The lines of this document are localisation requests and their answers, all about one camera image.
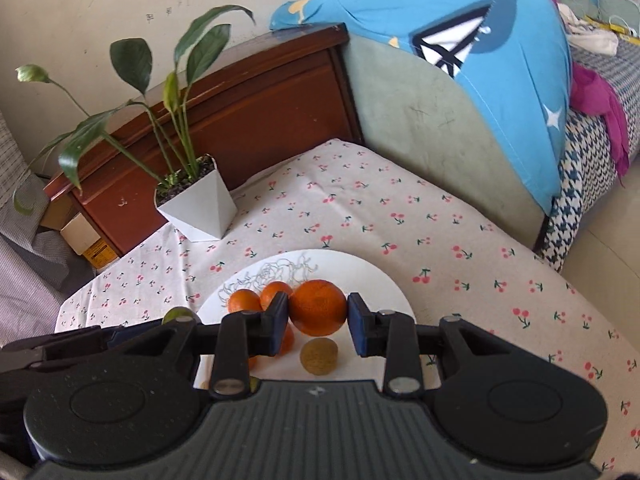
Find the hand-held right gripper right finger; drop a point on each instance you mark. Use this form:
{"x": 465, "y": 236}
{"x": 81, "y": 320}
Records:
{"x": 357, "y": 322}

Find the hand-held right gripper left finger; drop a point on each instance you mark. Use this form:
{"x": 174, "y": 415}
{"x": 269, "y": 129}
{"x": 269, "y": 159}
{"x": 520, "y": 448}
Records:
{"x": 277, "y": 322}

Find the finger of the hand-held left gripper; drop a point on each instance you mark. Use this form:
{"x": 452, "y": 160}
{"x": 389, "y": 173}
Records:
{"x": 120, "y": 336}

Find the white plate grey line print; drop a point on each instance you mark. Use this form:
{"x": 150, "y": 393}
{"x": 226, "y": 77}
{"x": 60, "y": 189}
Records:
{"x": 370, "y": 285}

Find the brown longan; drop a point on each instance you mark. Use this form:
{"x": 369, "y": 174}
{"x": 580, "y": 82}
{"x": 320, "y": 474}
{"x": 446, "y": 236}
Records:
{"x": 318, "y": 356}

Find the large green lime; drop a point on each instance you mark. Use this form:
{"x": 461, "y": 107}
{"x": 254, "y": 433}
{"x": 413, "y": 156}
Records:
{"x": 177, "y": 313}

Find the open cardboard box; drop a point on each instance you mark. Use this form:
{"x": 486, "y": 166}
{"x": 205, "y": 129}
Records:
{"x": 82, "y": 237}

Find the cherry print tablecloth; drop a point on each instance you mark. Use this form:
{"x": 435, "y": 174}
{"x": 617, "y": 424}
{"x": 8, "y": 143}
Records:
{"x": 400, "y": 220}

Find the grey checked cloth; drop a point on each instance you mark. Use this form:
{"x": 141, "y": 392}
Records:
{"x": 30, "y": 260}

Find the potted plant white angular pot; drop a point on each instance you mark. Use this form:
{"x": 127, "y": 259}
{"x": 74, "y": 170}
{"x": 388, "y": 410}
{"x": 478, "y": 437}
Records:
{"x": 200, "y": 205}

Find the pale green mattress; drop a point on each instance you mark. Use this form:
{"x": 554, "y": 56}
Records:
{"x": 425, "y": 125}

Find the brown wooden headboard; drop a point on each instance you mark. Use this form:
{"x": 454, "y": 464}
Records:
{"x": 260, "y": 110}

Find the blue printed quilt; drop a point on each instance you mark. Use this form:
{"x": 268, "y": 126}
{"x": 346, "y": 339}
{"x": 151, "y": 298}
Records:
{"x": 500, "y": 85}

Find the houndstooth blanket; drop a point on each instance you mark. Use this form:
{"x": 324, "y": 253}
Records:
{"x": 585, "y": 160}

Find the magenta cloth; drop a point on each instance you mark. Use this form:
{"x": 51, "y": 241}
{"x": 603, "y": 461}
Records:
{"x": 602, "y": 105}

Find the white crumpled cloth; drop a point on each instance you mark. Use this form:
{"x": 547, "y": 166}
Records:
{"x": 587, "y": 35}

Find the pale green cloth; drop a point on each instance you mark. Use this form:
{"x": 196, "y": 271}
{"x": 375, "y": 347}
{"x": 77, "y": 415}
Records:
{"x": 617, "y": 7}

